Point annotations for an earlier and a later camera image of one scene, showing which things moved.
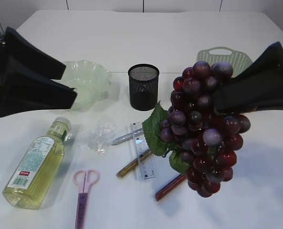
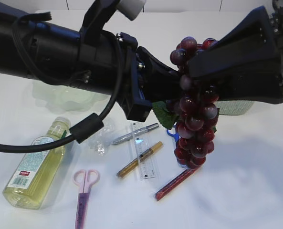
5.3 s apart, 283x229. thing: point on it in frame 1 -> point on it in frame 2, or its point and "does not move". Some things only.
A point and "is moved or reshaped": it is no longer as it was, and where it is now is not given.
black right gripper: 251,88 -> 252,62
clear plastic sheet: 100,136 does not move
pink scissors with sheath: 85,180 does not move
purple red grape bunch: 197,140 is moved or reshaped
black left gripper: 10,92 -> 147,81
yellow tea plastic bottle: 30,180 does not move
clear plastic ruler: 144,161 does not move
